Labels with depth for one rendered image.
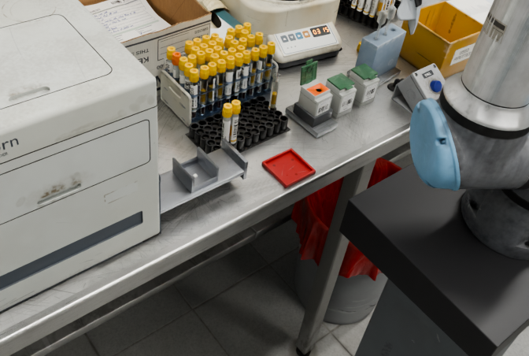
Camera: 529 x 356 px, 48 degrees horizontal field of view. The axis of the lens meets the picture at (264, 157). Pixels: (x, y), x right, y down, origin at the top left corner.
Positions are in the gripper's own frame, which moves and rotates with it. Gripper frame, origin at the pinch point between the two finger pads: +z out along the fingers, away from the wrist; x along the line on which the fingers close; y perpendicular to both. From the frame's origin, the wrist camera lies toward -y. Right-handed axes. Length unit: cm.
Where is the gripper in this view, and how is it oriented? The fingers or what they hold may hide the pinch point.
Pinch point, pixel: (382, 16)
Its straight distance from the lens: 122.4
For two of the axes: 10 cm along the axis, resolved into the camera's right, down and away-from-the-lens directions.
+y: -7.1, 4.3, -5.6
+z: -1.1, 7.2, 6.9
